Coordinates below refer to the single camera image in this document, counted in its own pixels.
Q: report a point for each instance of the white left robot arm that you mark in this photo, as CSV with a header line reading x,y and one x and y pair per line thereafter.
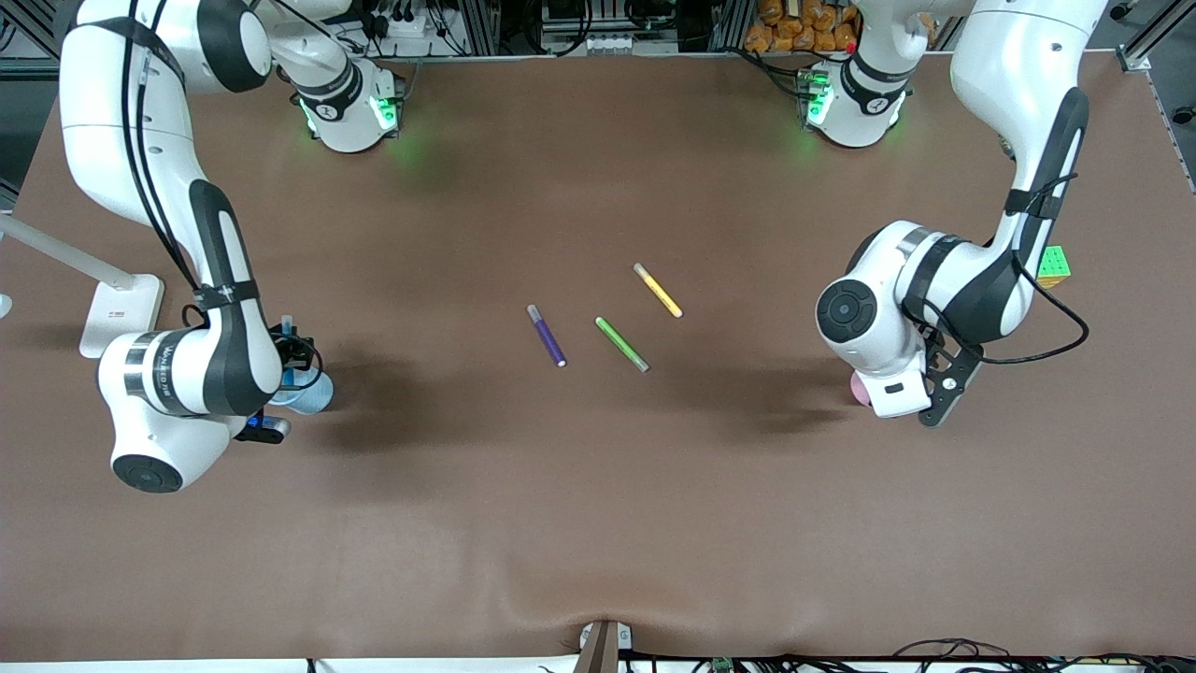
x,y
1009,56

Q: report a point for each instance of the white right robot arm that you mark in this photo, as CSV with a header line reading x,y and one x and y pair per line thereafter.
x,y
93,140

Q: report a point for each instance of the light blue plastic cup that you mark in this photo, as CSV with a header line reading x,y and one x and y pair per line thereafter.
x,y
313,397

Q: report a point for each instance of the pink plastic cup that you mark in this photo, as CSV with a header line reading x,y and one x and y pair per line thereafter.
x,y
858,391

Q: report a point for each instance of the white desk lamp stand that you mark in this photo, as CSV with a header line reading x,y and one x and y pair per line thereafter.
x,y
117,308

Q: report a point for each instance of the multicoloured puzzle cube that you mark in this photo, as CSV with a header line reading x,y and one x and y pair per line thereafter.
x,y
1056,264

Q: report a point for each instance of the purple marker pen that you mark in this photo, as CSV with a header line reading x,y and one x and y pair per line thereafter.
x,y
548,338

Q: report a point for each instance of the yellow marker pen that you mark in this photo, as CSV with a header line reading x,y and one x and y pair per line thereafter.
x,y
659,292

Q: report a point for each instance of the green marker pen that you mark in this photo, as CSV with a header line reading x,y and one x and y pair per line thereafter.
x,y
621,344

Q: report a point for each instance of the orange packaged goods pile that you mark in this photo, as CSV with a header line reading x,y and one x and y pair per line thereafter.
x,y
794,23

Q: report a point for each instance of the black round knob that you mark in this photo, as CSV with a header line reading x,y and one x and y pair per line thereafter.
x,y
1185,115

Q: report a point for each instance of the white power strip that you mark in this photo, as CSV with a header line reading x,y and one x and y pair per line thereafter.
x,y
607,43

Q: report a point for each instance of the aluminium frame profile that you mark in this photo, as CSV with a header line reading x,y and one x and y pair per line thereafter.
x,y
37,28
1145,42

